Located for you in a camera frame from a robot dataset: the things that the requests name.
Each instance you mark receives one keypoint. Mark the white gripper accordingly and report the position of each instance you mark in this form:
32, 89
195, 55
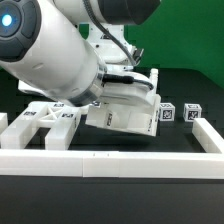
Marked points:
128, 88

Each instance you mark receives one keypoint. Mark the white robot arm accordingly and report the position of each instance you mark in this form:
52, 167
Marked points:
41, 46

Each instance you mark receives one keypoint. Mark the white chair back part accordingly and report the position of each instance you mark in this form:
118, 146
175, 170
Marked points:
61, 120

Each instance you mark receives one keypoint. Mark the white chair seat part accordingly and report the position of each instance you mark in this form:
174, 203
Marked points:
144, 118

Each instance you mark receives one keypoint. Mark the white block at left edge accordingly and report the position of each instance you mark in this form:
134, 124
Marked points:
3, 122

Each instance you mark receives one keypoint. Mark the white U-shaped fence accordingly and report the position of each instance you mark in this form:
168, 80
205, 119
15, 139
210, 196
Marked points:
206, 165

